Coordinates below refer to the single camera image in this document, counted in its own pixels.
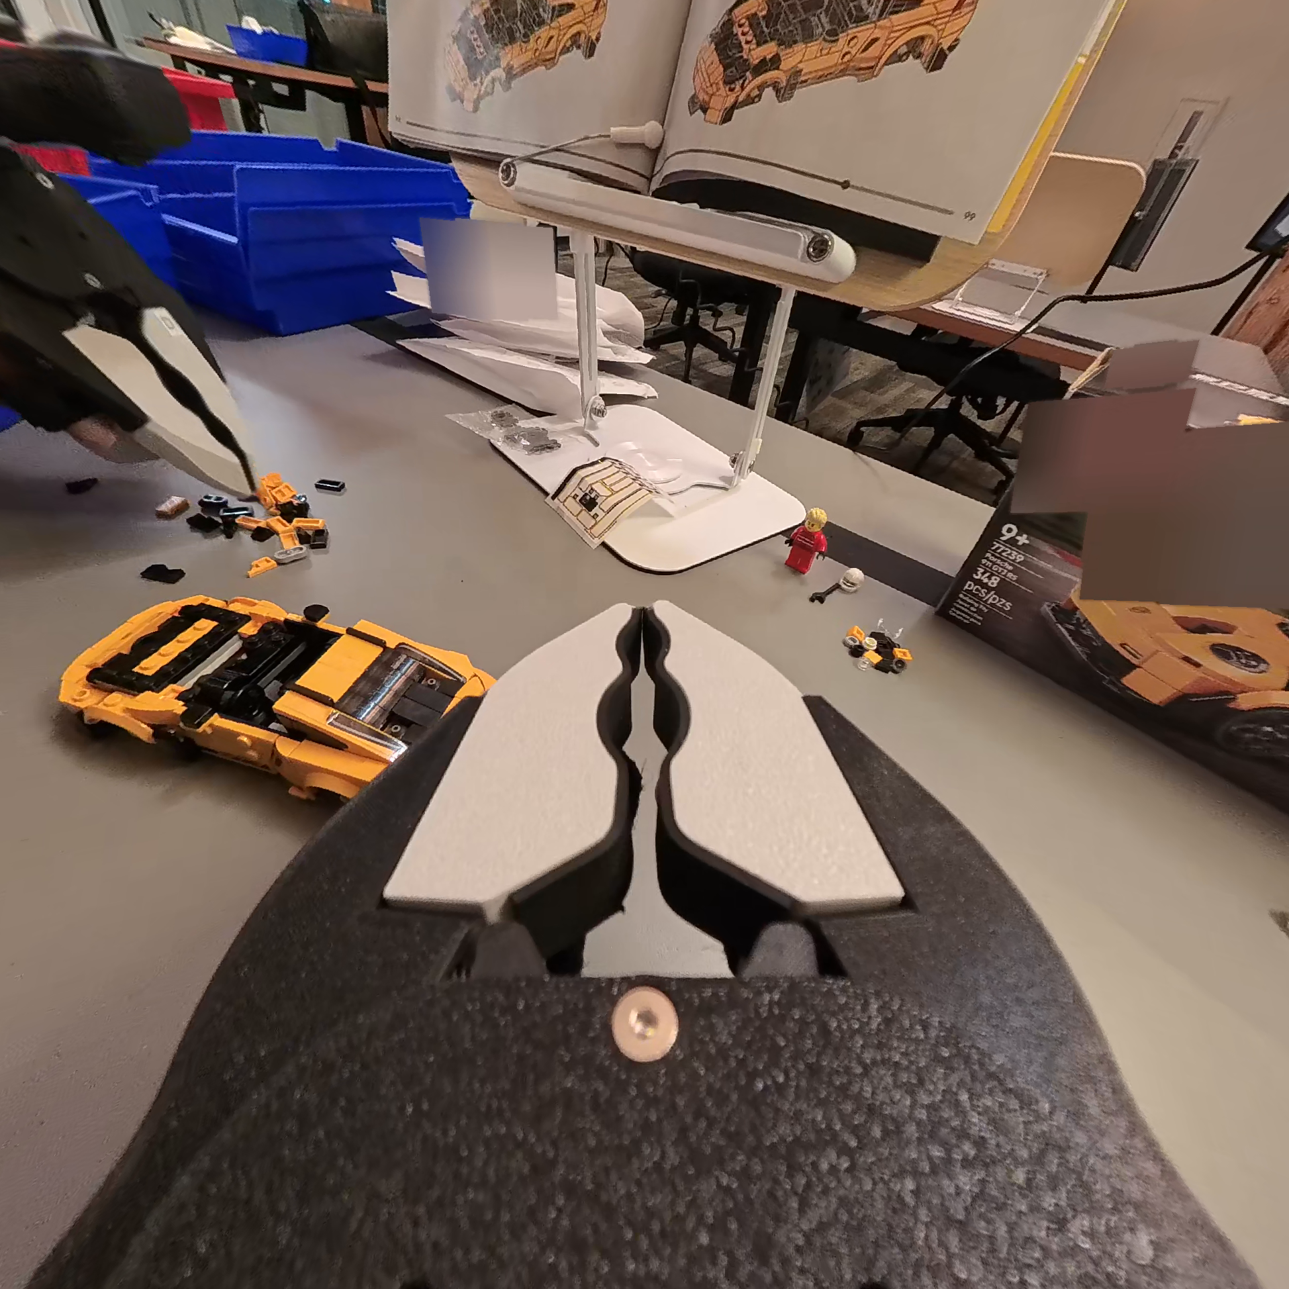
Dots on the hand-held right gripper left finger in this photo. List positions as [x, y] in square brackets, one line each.
[502, 796]

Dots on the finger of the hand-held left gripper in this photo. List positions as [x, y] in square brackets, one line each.
[192, 359]
[140, 390]

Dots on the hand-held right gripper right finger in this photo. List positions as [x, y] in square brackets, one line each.
[777, 796]

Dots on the pile of lego pieces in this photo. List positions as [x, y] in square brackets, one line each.
[283, 520]

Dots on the orange lego car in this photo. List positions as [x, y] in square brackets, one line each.
[342, 676]

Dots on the small orange black lego assembly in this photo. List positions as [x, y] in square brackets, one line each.
[878, 650]

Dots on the small black lego brick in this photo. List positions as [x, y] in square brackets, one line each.
[166, 576]

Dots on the red lego minifigure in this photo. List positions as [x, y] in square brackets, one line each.
[804, 551]

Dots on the lego set box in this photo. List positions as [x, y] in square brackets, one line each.
[1006, 594]

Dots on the blue plastic bin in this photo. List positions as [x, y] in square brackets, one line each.
[303, 232]

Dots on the red plastic bin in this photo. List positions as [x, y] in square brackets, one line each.
[202, 92]

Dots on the wooden-top table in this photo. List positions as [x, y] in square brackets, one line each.
[303, 79]

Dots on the small blue bin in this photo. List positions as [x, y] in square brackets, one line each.
[265, 45]

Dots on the sticker sheet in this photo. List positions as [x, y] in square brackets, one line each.
[603, 503]

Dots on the clear bag of grey parts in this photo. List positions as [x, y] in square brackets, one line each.
[502, 429]

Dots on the white paper bag pile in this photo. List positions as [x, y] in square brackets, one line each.
[603, 332]

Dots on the black office chair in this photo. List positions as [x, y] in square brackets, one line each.
[697, 290]
[954, 411]

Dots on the white book stand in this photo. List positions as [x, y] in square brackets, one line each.
[663, 222]

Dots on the open instruction booklet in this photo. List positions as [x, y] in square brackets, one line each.
[856, 112]

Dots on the black monitor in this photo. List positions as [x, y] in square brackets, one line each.
[1276, 222]

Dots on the black wall-mounted device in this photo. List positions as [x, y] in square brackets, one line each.
[1154, 211]

